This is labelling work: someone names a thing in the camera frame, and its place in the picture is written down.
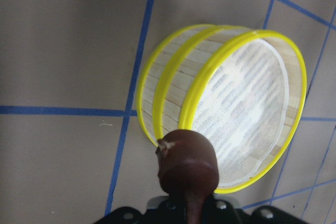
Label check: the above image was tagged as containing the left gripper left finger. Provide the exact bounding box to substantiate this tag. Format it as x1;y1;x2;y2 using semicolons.
96;196;187;223

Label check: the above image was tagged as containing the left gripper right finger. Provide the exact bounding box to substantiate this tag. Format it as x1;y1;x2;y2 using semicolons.
201;194;306;224

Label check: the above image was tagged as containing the brown bun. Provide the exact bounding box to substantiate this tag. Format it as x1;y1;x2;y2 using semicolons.
155;130;219;223

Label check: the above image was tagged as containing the yellow bamboo steamer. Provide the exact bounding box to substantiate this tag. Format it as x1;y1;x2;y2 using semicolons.
135;24;216;146
152;25;307;194

